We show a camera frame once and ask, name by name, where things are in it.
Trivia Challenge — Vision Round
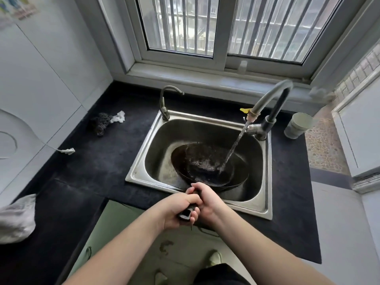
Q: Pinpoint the person's left hand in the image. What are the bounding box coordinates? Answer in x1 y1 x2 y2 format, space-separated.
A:
156 192 204 231

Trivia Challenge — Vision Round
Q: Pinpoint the person's right hand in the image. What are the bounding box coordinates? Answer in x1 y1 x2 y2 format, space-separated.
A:
190 182 230 228

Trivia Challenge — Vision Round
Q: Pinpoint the black wok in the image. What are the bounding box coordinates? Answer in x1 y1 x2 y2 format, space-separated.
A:
171 142 250 223

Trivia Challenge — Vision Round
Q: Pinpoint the large steel faucet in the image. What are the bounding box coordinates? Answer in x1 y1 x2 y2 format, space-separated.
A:
245 79 294 141

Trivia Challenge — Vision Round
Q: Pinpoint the person's left forearm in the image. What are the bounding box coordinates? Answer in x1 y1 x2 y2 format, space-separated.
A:
64 204 167 285

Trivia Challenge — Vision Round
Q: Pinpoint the person's right forearm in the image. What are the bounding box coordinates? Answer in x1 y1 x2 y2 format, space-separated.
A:
212 207 336 285

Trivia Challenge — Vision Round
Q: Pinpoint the person's right white shoe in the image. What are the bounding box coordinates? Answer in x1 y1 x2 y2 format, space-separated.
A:
207 251 222 268

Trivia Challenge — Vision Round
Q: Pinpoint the person's black clothing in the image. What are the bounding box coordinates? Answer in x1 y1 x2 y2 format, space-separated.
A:
194 263 251 285

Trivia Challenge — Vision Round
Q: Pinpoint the stainless steel sink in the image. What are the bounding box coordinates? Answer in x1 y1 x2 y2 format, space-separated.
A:
125 109 273 220

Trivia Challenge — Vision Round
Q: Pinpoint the thin dark gooseneck faucet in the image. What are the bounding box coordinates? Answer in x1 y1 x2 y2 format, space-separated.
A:
159 85 185 122

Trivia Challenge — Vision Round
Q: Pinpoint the crumpled white cloth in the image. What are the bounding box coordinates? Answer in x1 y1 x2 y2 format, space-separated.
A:
110 110 126 124

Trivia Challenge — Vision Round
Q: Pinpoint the white paper cup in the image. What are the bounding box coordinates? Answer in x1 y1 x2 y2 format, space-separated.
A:
284 112 314 140

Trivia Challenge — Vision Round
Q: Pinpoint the dark steel wool scrubber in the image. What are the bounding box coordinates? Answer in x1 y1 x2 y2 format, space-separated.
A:
90 112 115 137

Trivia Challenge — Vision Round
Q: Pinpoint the grey towel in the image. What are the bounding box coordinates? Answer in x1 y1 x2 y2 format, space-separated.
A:
0 194 37 244

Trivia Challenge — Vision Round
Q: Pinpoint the row of metal window bars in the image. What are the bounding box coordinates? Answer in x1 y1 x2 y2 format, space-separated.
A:
151 0 342 61

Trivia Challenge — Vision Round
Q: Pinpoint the white cable with plug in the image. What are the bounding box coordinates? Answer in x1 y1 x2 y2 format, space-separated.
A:
0 109 76 159

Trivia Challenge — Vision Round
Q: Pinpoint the white sliding door frame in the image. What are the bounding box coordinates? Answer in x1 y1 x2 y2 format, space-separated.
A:
331 41 380 193

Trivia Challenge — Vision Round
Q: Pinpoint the white window frame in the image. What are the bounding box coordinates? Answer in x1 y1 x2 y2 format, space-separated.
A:
95 0 380 95

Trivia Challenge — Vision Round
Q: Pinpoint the colourful wall poster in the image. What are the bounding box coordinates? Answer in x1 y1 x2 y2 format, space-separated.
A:
0 0 41 30

